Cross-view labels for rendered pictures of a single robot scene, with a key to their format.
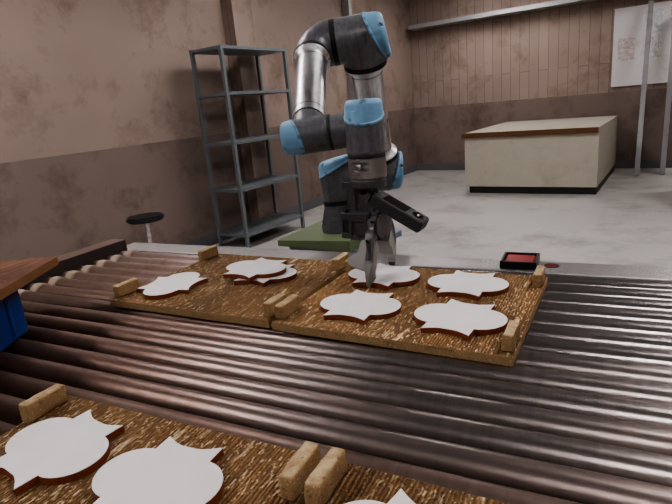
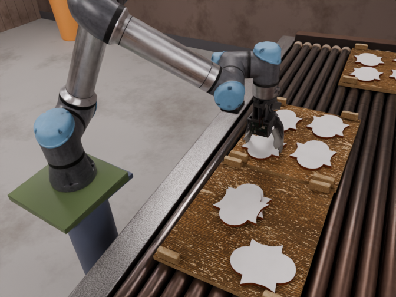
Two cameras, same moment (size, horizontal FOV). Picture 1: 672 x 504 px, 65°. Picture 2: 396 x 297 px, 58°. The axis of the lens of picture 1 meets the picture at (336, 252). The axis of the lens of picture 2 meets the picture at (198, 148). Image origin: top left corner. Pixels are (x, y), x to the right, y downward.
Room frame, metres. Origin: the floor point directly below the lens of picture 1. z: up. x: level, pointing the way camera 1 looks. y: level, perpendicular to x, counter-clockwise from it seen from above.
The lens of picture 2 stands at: (1.22, 0.88, 1.67)
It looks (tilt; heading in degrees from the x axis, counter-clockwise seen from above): 37 degrees down; 271
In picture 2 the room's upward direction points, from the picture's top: 4 degrees counter-clockwise
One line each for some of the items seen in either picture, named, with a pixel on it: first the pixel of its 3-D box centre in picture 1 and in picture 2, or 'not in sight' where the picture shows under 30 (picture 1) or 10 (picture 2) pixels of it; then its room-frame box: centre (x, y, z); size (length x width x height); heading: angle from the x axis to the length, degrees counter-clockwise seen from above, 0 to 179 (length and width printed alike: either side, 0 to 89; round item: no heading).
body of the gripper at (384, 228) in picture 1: (366, 209); (263, 114); (1.04, -0.07, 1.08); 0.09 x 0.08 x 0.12; 60
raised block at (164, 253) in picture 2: (208, 252); (168, 255); (1.33, 0.33, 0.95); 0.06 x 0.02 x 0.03; 151
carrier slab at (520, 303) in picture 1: (416, 302); (296, 139); (0.91, -0.14, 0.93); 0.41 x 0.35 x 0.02; 60
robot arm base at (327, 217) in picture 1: (343, 213); (69, 164); (1.67, -0.04, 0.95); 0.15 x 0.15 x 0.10
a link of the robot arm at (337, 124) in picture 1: (358, 128); (230, 68); (1.14, -0.07, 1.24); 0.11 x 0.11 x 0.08; 83
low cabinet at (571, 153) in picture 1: (543, 153); not in sight; (7.26, -2.97, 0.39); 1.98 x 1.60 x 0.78; 146
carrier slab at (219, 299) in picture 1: (237, 283); (250, 223); (1.12, 0.23, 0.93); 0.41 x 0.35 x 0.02; 61
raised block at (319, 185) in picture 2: (275, 304); (319, 185); (0.90, 0.12, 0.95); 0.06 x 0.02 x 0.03; 151
